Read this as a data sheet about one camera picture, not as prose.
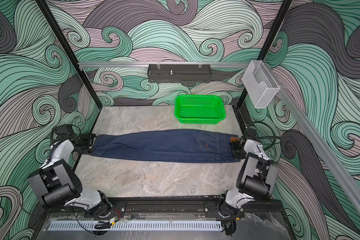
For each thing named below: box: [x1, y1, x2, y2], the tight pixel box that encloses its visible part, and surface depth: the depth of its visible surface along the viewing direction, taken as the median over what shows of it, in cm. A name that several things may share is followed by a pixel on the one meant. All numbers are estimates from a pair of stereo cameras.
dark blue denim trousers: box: [90, 129, 241, 163], surface depth 97 cm
